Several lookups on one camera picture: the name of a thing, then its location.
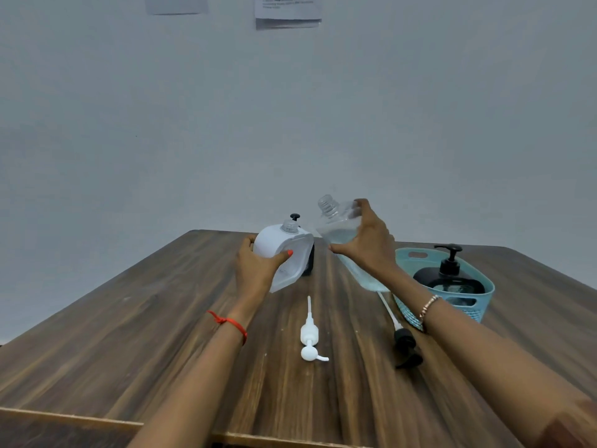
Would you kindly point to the person's right hand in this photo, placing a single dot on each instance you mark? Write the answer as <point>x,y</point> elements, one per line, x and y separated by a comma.
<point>375,251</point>

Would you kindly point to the person's left hand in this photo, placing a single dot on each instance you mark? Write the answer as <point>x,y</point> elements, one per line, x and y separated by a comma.
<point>256,279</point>

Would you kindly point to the white square dispenser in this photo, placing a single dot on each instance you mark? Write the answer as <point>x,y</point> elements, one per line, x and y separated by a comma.
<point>270,240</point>

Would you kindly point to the tall clear plastic bottle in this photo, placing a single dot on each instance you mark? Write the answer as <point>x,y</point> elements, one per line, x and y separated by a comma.
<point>338,221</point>

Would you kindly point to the black square dispenser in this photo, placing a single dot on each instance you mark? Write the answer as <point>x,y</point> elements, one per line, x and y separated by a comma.
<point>309,268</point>
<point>429,277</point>

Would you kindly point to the white pump head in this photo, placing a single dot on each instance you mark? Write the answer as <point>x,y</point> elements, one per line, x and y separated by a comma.
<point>309,333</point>

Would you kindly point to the black pump with short tube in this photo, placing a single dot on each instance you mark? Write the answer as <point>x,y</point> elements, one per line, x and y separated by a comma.
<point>450,268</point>

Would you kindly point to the black pump with long tube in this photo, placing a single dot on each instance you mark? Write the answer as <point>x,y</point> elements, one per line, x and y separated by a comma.
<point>405,342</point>

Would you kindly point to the person's right forearm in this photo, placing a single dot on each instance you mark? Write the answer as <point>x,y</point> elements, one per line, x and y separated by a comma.
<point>489,363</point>

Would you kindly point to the person's left forearm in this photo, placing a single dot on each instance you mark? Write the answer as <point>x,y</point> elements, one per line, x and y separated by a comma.
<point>196,391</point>

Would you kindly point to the teal plastic basket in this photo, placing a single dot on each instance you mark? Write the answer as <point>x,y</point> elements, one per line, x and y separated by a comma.
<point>480,298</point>

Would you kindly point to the paper sheet with text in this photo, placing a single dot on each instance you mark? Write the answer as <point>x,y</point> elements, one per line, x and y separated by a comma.
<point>287,6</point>

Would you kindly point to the maroon sleeve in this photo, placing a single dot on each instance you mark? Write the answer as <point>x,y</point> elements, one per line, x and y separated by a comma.
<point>573,429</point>

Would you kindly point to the paper sheet with circle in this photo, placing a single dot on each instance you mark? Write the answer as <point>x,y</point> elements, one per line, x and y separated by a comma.
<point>177,4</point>

